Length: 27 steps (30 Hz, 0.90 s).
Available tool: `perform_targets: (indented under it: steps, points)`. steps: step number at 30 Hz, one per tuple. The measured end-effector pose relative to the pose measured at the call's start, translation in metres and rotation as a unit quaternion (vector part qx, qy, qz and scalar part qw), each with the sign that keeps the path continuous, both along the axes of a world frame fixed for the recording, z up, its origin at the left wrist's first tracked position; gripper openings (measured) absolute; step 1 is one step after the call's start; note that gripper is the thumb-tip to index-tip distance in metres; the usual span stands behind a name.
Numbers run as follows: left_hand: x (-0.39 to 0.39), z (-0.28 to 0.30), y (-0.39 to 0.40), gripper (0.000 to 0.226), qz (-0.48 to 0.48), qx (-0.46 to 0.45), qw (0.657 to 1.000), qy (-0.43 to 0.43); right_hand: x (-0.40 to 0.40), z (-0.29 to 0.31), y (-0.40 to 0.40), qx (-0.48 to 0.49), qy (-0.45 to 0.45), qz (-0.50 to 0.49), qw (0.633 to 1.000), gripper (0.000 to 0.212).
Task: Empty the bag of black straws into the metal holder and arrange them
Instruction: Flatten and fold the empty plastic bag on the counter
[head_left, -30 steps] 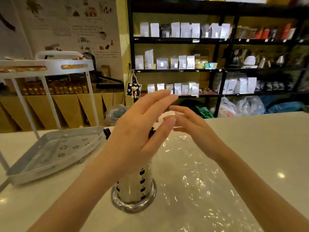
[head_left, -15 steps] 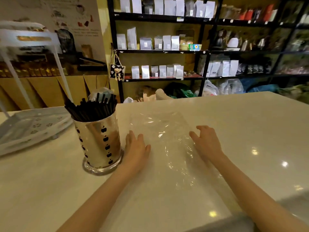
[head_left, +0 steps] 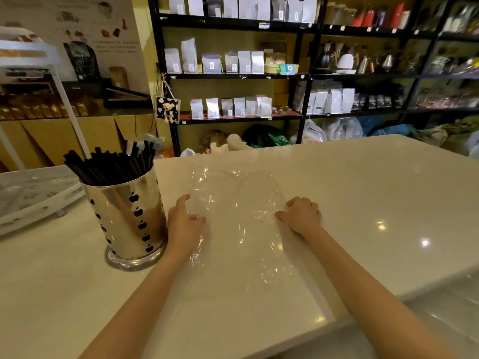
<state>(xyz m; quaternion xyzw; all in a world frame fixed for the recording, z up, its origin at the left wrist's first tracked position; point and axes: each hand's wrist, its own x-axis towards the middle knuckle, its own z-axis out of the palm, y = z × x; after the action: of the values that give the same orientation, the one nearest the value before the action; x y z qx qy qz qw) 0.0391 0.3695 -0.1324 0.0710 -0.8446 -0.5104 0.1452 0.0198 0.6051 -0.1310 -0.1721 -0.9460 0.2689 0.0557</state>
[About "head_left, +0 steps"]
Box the person's left hand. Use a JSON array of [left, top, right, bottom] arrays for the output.
[[166, 194, 207, 255]]

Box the person's right hand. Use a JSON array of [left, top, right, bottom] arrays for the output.
[[275, 197, 323, 240]]

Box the clear plastic bag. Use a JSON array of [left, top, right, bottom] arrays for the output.
[[184, 165, 302, 294]]

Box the person's left forearm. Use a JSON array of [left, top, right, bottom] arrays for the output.
[[78, 247, 196, 359]]

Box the person's right forearm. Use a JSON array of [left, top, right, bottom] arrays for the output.
[[299, 225, 459, 359]]

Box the shiny metal straw holder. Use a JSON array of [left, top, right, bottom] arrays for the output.
[[82, 164, 168, 272]]

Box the dark green bag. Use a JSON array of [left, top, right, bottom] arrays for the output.
[[242, 123, 293, 149]]

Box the white plastic shopping bag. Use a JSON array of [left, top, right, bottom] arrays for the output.
[[299, 116, 364, 145]]

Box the bundle of black straws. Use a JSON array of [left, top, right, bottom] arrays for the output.
[[63, 140, 156, 187]]

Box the hanging bear picture card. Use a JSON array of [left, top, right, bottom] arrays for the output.
[[155, 95, 182, 125]]

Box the row of white pouches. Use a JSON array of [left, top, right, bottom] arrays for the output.
[[189, 95, 273, 120], [168, 0, 319, 24], [164, 37, 265, 75]]

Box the group of large white bags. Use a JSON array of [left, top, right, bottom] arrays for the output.
[[306, 87, 356, 115]]

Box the blue plastic bag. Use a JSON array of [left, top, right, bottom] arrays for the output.
[[368, 123, 415, 137]]

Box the black metal shelving unit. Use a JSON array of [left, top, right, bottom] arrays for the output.
[[148, 0, 479, 158]]

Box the black flat box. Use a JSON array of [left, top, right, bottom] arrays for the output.
[[103, 87, 153, 109]]

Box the row of small dark packets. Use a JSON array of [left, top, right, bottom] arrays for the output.
[[354, 92, 405, 110]]

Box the black gooseneck kettle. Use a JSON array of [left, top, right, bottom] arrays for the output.
[[317, 43, 334, 70]]

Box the white kettle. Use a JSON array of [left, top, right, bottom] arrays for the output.
[[336, 54, 357, 74]]

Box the white plastic tray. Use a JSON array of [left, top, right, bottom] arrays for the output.
[[0, 166, 86, 237]]

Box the row of gold packets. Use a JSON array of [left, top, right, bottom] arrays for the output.
[[0, 94, 90, 121]]

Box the white metal rack frame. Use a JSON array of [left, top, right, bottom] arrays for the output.
[[0, 26, 92, 172]]

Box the wall poster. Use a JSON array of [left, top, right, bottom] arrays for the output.
[[0, 0, 151, 94]]

